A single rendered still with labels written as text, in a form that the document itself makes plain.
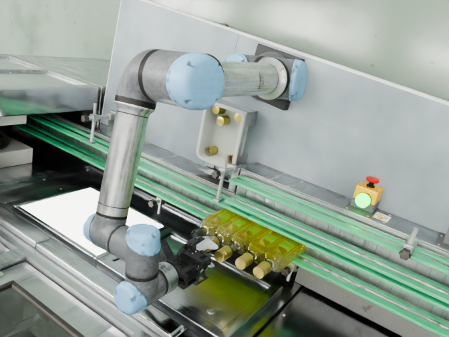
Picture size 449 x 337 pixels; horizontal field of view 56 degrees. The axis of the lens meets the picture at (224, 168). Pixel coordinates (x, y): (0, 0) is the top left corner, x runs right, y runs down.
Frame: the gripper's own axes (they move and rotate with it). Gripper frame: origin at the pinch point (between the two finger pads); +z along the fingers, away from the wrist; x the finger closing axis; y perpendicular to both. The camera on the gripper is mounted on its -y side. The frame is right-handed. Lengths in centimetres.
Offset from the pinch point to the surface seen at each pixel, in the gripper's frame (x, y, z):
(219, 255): 0.6, 6.0, -2.8
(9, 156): -9, -107, 5
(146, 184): -3, -46, 23
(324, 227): 7.5, 24.2, 27.6
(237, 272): -12.4, 5.2, 13.2
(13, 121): 7, -105, 5
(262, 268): 1.5, 18.2, -0.1
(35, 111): 14, -95, 8
